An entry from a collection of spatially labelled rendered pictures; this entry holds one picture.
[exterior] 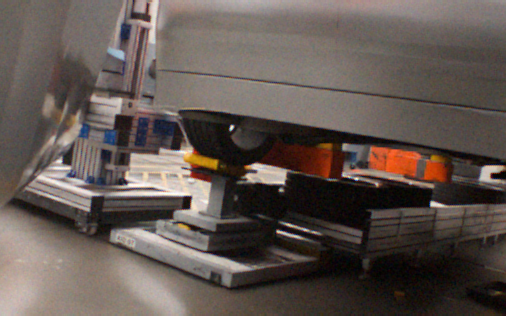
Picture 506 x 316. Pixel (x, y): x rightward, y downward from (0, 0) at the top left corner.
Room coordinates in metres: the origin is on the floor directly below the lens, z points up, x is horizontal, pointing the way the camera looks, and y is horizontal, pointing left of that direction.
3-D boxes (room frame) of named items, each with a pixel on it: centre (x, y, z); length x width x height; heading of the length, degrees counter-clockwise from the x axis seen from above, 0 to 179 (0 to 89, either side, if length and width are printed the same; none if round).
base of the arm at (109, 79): (3.64, 0.72, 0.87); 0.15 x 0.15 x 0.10
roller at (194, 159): (3.39, 0.10, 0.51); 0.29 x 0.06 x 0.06; 52
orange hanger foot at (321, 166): (3.73, -0.44, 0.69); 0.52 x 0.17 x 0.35; 52
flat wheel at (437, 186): (6.11, -2.41, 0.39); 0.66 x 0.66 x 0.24
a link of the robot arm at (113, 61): (3.64, 0.72, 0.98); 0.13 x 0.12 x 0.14; 67
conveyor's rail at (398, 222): (4.41, -1.60, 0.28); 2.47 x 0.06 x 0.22; 142
